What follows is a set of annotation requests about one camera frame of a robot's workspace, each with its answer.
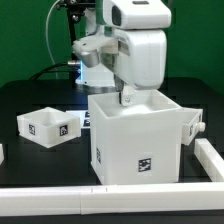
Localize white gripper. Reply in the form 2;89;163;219
100;29;167;106

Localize white drawer cabinet box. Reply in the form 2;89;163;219
88;90;182;185

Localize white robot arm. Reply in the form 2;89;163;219
73;0;172;106

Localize white open drawer tray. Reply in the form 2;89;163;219
17;107;81;148

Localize marker sheet on table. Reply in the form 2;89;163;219
67;110;90;129

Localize white left fence block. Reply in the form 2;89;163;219
0;144;4;165

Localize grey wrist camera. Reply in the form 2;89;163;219
73;35;118;68

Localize grey cable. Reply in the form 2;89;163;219
45;1;64;66

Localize black cables on table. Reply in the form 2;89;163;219
29;62;81;81

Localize black camera stand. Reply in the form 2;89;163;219
57;0;85;88

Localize white right fence rail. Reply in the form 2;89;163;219
194;138;224;182

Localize white fence rail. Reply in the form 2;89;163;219
0;182;224;217
194;138;224;182

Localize white front fence rail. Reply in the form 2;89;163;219
0;182;224;217

